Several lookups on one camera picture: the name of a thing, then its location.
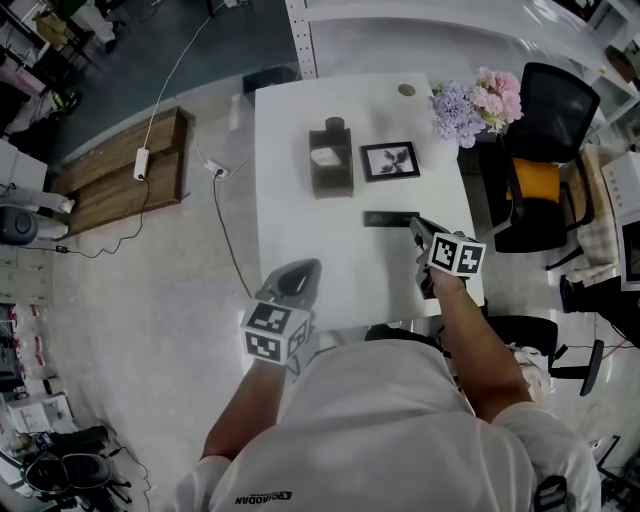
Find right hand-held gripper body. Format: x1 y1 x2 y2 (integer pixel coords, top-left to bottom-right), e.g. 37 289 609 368
413 230 488 301

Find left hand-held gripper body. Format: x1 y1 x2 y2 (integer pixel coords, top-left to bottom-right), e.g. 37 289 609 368
239 279 321 374

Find black slim remote control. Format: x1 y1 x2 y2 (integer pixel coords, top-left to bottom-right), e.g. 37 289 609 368
362 210 420 229

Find brown wooden organizer box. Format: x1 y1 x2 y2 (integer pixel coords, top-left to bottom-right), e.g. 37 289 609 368
308 127 355 200

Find person's left forearm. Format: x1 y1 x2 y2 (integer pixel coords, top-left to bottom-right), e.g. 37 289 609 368
199 359 289 461

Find person's right forearm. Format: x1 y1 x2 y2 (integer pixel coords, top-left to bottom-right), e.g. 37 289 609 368
430 272 534 426

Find person's left white shoe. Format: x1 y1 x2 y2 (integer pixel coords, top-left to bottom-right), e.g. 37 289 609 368
315 330 347 352

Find white vase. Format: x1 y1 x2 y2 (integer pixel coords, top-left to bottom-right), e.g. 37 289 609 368
432 130 460 164

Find person's black trousers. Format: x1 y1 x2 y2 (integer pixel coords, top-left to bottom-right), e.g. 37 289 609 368
364 323 451 359

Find black armrest office chair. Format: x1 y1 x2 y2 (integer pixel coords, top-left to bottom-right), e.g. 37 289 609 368
487 314 606 399

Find orange cushion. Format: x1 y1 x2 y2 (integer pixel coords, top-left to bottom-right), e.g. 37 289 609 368
504 157 561 204

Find purple and pink flowers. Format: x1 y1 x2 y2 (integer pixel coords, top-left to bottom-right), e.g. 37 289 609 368
428 66 524 150

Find beige checked tablecloth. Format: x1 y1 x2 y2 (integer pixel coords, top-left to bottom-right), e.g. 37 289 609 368
559 144 626 281

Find beige checked cloth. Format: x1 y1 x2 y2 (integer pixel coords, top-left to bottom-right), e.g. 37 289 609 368
509 344 554 406

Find person's white t-shirt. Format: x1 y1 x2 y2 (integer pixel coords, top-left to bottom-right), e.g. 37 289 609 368
172 339 601 512

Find white power strip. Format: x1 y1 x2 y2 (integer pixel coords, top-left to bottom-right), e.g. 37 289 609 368
132 147 151 182

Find black mesh office chair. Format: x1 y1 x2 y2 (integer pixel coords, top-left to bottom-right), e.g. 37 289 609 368
474 62 601 271

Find white microwave oven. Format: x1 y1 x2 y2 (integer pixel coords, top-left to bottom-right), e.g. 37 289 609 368
599 149 640 292

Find brown wooden pallet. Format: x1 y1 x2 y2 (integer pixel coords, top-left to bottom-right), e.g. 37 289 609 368
49 105 196 239

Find black waste bin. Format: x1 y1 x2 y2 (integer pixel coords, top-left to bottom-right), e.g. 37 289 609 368
243 64 301 109

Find shrink-wrapped water bottle pack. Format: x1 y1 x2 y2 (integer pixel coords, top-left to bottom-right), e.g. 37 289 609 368
7 302 56 381

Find grey filing cabinet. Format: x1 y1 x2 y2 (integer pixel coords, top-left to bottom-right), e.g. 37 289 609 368
0 244 54 306

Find black round fan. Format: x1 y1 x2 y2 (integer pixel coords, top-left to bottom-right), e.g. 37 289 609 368
24 452 134 504

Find white round bin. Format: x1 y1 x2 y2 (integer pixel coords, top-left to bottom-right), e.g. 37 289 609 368
0 204 40 246

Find dark floor cable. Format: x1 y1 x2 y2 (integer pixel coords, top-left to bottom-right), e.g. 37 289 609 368
213 174 256 299

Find black picture frame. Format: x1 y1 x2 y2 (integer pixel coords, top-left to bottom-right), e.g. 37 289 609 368
359 141 421 184

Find thin black cable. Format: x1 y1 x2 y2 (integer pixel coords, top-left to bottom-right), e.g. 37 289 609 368
14 177 151 260

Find white power cable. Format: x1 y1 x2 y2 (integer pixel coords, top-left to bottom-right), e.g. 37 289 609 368
144 9 216 151

